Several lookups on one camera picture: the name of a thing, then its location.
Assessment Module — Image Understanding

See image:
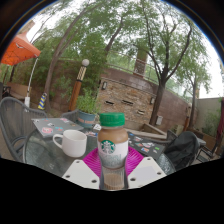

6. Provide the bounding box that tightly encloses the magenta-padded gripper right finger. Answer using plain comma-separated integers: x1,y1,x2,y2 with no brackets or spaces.
124,146,168,190

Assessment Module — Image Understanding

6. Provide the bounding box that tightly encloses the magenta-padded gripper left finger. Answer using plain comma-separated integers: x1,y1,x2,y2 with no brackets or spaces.
62,147,103,190

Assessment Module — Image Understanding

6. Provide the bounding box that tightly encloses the coffee drink bottle green cap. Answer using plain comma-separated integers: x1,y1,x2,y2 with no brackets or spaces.
96,112,130,191

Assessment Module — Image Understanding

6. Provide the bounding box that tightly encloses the black laptop with stickers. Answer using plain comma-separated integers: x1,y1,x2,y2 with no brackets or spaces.
127,131,166,155

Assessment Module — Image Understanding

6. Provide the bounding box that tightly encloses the white ceramic mug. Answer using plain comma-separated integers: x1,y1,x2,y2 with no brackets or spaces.
52,129,88,158

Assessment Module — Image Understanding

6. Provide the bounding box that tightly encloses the black jacket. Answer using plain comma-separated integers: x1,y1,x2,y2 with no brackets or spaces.
163,130,200,171

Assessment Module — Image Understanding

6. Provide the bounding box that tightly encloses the grey laptop with stickers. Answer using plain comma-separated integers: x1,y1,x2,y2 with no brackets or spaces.
31,117,85,139

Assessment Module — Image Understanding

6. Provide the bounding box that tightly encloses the green plant in teal pot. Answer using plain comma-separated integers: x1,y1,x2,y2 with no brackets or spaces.
75,88,101,129

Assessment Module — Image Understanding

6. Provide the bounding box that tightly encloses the dark-trunk tree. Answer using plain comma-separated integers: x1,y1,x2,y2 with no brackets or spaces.
133,0,201,127

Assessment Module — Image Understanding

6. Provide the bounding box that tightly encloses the yellow blue striped cone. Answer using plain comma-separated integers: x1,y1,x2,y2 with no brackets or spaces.
37,92,48,111

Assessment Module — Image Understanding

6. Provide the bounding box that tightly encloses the leaning pale-trunk tree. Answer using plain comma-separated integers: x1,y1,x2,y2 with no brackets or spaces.
41,0,108,113

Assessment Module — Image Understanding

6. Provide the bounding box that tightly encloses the orange patio umbrella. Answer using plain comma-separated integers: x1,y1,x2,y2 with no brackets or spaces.
0,32,42,108

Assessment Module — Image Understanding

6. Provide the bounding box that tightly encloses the lamp post with globe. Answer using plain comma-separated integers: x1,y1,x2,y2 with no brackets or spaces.
68,58,90,113

